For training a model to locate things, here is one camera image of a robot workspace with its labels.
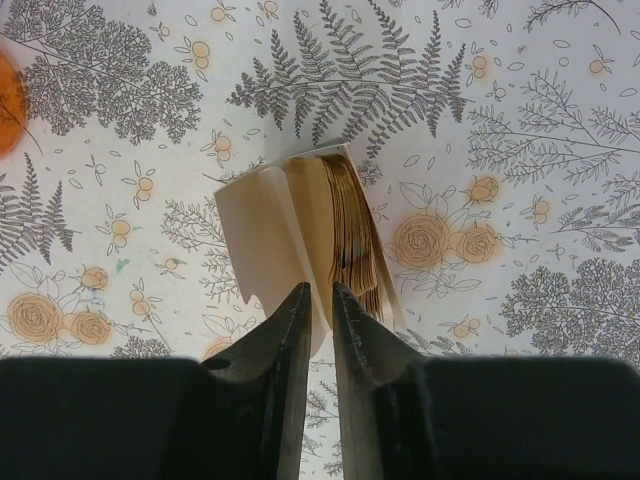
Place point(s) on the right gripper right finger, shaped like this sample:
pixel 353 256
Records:
pixel 404 415

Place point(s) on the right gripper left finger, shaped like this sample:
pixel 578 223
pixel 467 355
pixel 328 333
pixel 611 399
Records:
pixel 237 415

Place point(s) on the coffee filter box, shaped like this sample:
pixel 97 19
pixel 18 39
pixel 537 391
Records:
pixel 278 228

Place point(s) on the orange glass carafe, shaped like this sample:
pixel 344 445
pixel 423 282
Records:
pixel 13 106

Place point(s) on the stack of brown filters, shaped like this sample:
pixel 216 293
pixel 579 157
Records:
pixel 353 260

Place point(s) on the floral table mat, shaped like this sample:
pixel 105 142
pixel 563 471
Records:
pixel 498 144

